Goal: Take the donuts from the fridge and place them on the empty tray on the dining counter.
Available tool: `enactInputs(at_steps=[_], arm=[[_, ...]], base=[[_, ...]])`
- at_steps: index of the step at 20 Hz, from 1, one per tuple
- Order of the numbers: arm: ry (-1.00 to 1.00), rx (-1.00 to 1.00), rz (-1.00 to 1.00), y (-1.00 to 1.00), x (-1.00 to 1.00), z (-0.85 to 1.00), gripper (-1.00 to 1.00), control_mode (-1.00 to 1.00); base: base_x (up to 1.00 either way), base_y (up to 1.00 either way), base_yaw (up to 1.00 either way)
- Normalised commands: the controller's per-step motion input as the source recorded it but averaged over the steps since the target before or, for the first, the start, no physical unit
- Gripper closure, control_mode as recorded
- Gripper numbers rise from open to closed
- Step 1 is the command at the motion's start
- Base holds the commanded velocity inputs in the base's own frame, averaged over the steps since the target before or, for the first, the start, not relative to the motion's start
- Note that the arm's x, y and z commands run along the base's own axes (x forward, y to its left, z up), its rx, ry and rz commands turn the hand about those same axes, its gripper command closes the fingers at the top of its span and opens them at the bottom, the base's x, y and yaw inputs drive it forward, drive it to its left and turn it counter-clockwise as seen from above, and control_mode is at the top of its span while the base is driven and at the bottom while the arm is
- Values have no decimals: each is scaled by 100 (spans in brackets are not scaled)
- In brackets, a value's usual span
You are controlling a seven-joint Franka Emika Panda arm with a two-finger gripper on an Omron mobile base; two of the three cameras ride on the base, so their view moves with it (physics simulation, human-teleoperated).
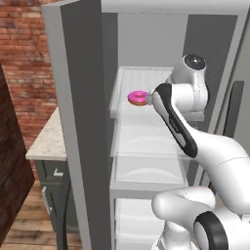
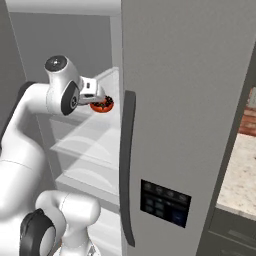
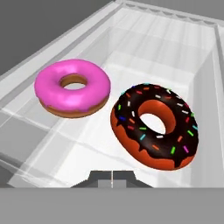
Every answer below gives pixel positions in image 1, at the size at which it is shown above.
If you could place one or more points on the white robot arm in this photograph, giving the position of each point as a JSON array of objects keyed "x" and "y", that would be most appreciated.
[{"x": 221, "y": 162}]

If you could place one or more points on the clear glass fridge shelf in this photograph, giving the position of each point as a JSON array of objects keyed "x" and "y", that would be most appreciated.
[
  {"x": 136, "y": 81},
  {"x": 143, "y": 136}
]

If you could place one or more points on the clear fridge drawer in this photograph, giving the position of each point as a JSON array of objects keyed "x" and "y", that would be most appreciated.
[
  {"x": 146, "y": 169},
  {"x": 136, "y": 224}
]

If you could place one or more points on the grey fridge door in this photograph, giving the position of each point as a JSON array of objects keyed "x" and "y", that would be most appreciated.
[
  {"x": 242, "y": 65},
  {"x": 84, "y": 97}
]

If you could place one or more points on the grey fridge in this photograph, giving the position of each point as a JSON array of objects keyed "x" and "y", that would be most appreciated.
[{"x": 149, "y": 39}]

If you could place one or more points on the dark green counter cabinet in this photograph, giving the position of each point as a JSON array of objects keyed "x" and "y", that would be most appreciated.
[{"x": 53, "y": 195}]

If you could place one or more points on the pink frosted donut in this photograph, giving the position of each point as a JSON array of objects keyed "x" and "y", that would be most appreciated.
[{"x": 138, "y": 97}]

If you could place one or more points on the dark brown wooden cabinet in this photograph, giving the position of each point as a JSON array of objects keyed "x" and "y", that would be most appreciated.
[{"x": 13, "y": 162}]

